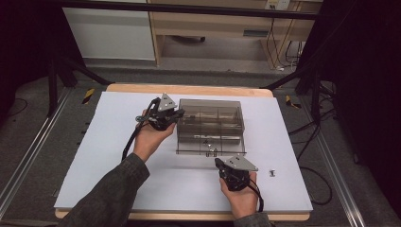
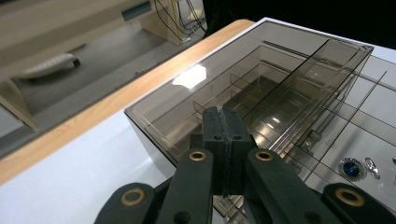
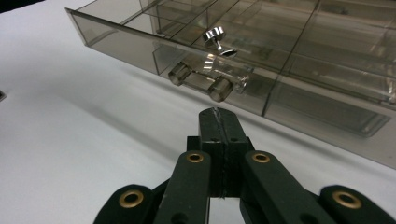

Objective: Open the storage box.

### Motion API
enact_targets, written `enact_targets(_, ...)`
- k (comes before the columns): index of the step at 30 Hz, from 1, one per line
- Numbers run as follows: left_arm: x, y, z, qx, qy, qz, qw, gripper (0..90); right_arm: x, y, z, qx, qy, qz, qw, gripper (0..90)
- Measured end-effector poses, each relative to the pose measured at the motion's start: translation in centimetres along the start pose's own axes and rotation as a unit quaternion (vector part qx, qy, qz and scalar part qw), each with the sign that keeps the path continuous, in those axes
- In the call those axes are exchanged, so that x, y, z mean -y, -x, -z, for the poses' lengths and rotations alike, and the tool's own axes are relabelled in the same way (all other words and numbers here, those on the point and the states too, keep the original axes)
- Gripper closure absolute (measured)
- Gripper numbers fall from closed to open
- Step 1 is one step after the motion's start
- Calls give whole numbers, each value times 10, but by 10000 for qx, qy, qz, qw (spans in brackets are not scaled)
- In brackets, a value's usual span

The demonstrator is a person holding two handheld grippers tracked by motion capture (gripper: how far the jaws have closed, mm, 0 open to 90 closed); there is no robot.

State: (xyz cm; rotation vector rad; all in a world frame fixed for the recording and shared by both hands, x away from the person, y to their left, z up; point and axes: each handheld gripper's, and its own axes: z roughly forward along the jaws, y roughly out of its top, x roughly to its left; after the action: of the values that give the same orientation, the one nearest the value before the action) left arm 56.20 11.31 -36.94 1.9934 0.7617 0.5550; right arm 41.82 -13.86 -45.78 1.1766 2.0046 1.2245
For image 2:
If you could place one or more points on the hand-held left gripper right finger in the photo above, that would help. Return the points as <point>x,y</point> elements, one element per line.
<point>238,137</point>

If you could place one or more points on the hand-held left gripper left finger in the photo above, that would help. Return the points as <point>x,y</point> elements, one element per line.
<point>214,130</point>

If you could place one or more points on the smoky clear drawer box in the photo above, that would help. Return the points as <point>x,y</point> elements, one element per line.
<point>162,112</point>

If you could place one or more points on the round blue gem jewellery piece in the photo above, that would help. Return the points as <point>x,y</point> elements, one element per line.
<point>351,169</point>

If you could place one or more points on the smoky clear divided drawer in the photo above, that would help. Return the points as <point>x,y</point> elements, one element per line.
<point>358,137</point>

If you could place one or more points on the small silver jewellery piece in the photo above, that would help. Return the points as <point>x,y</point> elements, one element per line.
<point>372,168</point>

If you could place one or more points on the wooden table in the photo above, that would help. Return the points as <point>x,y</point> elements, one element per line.
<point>93,121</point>

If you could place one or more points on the black curtain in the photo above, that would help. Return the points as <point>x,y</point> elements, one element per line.
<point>295,15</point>

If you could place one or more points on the office chair base leg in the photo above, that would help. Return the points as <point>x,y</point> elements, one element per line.
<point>46,67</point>

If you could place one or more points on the light wooden desk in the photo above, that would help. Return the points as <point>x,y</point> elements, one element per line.
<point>46,31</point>

